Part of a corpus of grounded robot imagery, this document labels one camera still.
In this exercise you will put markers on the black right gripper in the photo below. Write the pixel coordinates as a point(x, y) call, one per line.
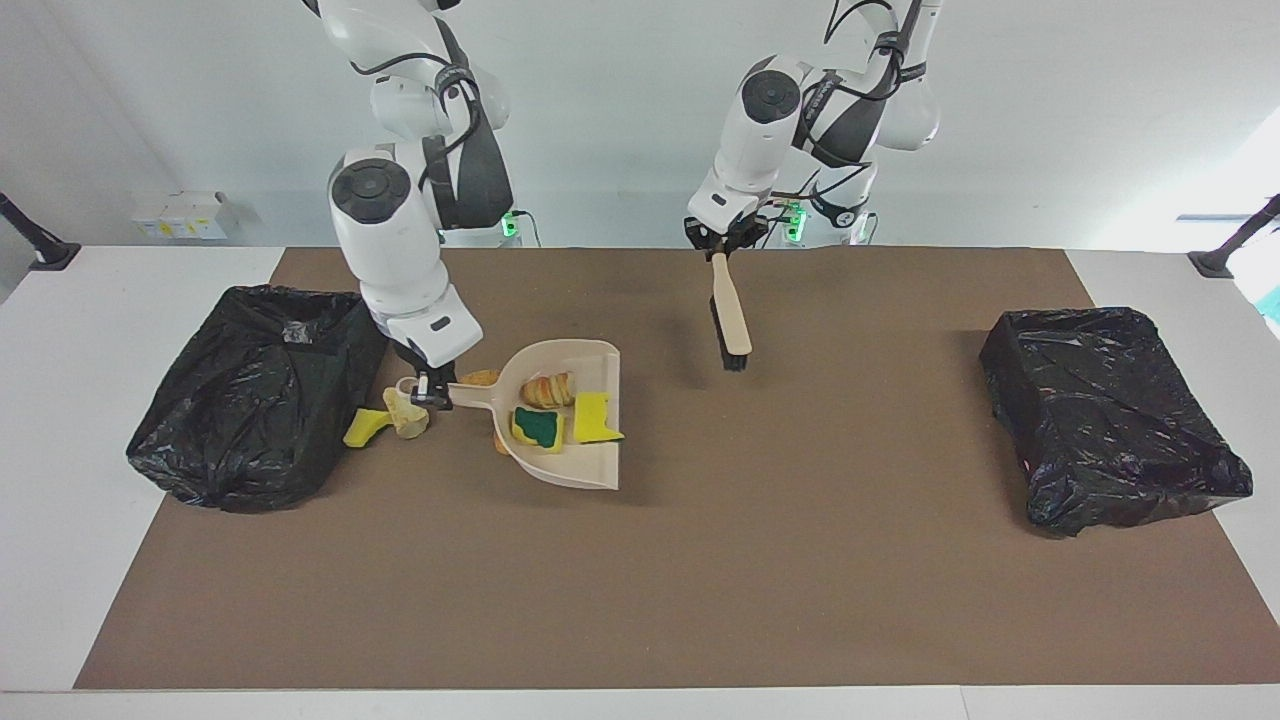
point(418, 372)

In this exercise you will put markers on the small yellow green sponge piece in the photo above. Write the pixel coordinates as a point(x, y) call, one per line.
point(365, 428)

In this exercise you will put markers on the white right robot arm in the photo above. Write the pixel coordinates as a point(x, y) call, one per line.
point(385, 230)

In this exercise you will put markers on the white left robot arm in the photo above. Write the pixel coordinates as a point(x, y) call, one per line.
point(760, 130)

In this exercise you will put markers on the black bag lined bin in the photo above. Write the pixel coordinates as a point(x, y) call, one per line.
point(250, 420)
point(1110, 430)

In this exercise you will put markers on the beige brush with black bristles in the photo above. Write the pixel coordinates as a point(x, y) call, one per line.
point(732, 320)

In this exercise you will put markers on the brown table mat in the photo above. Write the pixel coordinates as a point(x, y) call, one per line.
point(640, 620)

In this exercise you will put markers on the golden brown bun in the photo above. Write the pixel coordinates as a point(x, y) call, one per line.
point(482, 377)

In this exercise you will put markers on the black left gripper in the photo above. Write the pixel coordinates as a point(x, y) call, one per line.
point(725, 236)

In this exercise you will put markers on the small white box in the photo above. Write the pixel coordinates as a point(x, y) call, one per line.
point(182, 218)
point(218, 215)
point(148, 222)

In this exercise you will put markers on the notched yellow sponge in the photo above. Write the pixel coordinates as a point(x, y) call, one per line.
point(597, 417)

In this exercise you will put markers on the pale beige bread chunk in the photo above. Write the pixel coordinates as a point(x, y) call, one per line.
point(405, 421)

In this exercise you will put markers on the orange striped croissant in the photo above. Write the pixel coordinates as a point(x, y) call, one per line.
point(500, 442)

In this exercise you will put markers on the black stand pole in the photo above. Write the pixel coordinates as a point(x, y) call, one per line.
point(35, 240)
point(1235, 240)

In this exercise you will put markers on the beige plastic dustpan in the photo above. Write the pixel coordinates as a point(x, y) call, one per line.
point(590, 465)

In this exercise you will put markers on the pale striped croissant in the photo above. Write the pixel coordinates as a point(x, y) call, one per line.
point(548, 390)

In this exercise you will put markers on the wedge shaped yellow sponge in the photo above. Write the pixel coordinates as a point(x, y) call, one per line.
point(538, 428)

